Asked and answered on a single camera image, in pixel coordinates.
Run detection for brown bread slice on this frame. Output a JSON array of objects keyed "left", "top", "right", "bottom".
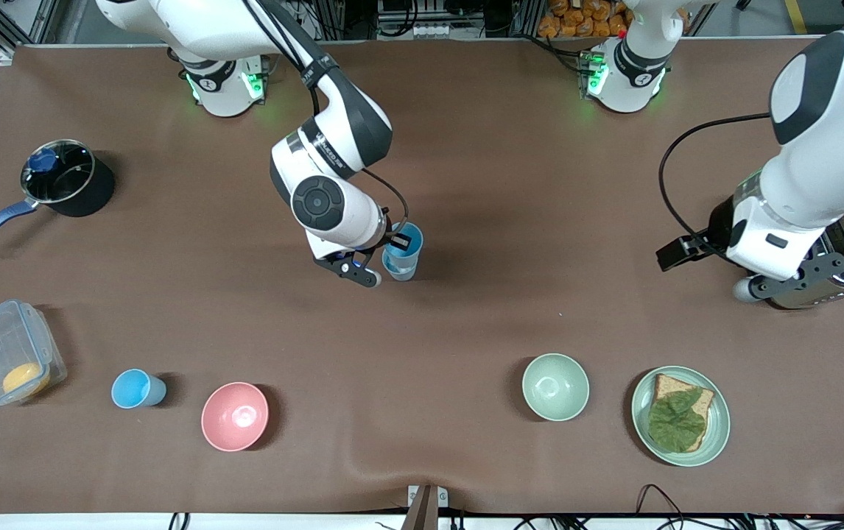
[{"left": 650, "top": 373, "right": 717, "bottom": 453}]

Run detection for light blue cup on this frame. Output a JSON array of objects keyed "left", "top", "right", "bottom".
[
  {"left": 381, "top": 222, "right": 425, "bottom": 283},
  {"left": 111, "top": 369, "right": 168, "bottom": 410}
]

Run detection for pale green plate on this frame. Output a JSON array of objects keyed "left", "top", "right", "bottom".
[{"left": 630, "top": 366, "right": 731, "bottom": 468}]

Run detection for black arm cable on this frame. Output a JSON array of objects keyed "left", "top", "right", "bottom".
[
  {"left": 362, "top": 168, "right": 411, "bottom": 235},
  {"left": 658, "top": 112, "right": 773, "bottom": 241}
]

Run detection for black looped floor cable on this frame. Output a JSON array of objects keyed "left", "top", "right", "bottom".
[{"left": 636, "top": 483, "right": 684, "bottom": 517}]

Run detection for pale green bowl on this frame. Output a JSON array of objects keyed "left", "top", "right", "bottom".
[{"left": 521, "top": 353, "right": 591, "bottom": 423}]

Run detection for metal table clamp bracket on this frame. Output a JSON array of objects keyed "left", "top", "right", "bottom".
[{"left": 407, "top": 484, "right": 449, "bottom": 530}]

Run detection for brown table mat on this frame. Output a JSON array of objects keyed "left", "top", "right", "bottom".
[{"left": 0, "top": 40, "right": 844, "bottom": 516}]

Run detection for pink bowl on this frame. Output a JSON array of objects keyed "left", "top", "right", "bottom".
[{"left": 201, "top": 381, "right": 270, "bottom": 453}]

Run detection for green lettuce leaf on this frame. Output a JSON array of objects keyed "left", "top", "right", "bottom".
[{"left": 647, "top": 388, "right": 708, "bottom": 453}]

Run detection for yellow orange food piece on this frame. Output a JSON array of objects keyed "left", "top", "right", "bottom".
[{"left": 2, "top": 362, "right": 52, "bottom": 397}]

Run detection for bag of orange snacks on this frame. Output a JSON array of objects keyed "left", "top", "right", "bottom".
[{"left": 537, "top": 0, "right": 633, "bottom": 40}]

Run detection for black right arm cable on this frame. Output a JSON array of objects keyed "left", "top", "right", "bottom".
[{"left": 362, "top": 168, "right": 411, "bottom": 235}]

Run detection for black pot with blue handle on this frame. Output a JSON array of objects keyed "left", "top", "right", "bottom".
[{"left": 0, "top": 139, "right": 117, "bottom": 254}]

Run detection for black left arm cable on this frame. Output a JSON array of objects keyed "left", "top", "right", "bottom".
[{"left": 658, "top": 112, "right": 773, "bottom": 241}]

